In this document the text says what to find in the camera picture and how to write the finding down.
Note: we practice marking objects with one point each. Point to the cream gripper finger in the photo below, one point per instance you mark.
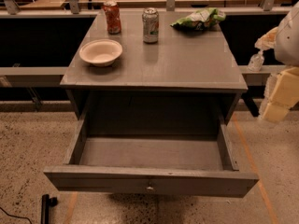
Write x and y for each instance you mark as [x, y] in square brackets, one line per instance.
[274, 113]
[286, 91]

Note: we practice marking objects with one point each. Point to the silver 7up can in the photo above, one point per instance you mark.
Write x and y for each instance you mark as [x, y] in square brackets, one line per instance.
[150, 18]

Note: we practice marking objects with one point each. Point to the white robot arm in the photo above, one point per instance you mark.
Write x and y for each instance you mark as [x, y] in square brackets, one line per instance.
[284, 40]

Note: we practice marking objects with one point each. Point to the open grey top drawer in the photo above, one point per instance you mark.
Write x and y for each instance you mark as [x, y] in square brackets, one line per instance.
[178, 152]

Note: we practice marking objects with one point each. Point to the red soda can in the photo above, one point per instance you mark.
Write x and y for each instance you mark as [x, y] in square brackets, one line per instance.
[112, 12]

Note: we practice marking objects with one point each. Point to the clear sanitizer bottle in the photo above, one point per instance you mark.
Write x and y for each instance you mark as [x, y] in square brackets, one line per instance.
[256, 62]

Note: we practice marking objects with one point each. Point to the grey wooden cabinet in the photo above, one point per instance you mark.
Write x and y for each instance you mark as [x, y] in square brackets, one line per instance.
[187, 83]

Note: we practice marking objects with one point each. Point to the green chip bag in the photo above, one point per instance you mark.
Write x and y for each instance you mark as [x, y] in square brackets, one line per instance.
[200, 20]

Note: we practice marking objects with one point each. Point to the white paper bowl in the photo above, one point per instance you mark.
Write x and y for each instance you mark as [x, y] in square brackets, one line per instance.
[103, 52]

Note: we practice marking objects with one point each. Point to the black floor stand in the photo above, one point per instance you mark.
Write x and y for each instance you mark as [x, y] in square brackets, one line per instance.
[46, 203]

